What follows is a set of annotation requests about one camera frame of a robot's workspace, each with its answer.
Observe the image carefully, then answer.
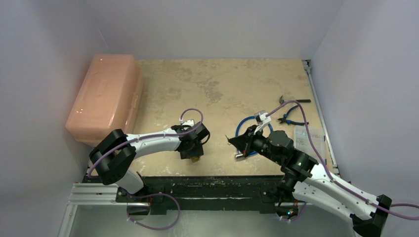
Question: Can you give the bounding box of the brass padlock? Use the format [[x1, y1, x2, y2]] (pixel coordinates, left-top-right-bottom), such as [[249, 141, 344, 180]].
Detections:
[[190, 157, 200, 163]]

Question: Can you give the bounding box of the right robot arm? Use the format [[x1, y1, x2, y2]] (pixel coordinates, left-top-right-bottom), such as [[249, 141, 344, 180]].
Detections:
[[228, 125, 392, 237]]

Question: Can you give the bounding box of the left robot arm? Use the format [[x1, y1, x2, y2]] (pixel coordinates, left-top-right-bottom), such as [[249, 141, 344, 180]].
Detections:
[[89, 122, 210, 202]]

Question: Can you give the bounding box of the clear plastic parts box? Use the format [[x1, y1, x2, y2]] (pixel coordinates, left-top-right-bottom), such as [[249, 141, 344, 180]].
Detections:
[[293, 125, 327, 164]]

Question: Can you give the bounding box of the pink plastic storage box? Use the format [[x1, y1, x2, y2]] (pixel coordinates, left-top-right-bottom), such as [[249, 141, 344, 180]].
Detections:
[[65, 54, 144, 147]]

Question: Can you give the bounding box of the blue cable lock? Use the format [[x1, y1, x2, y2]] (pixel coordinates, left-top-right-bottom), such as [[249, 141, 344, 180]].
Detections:
[[235, 116, 258, 161]]

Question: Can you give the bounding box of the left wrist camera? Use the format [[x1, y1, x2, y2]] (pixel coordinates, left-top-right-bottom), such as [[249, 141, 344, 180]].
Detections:
[[180, 119, 195, 127]]

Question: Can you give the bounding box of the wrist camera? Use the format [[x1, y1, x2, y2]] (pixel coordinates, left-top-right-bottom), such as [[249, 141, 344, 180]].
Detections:
[[254, 110, 271, 134], [180, 119, 195, 127]]

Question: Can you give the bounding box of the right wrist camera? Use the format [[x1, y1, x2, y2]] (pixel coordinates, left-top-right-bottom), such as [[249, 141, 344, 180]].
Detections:
[[254, 110, 271, 134]]

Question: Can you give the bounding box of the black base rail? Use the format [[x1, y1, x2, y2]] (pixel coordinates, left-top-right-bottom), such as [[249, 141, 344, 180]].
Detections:
[[108, 175, 306, 218]]

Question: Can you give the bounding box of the small black handled hammer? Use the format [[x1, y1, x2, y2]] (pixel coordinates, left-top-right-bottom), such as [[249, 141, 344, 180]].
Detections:
[[279, 96, 312, 105]]

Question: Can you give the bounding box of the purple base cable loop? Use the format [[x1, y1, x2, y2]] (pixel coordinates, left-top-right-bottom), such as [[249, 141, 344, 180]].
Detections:
[[126, 191, 183, 231]]

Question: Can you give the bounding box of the aluminium frame rail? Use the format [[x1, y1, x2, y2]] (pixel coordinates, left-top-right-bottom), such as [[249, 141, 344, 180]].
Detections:
[[302, 60, 340, 176]]

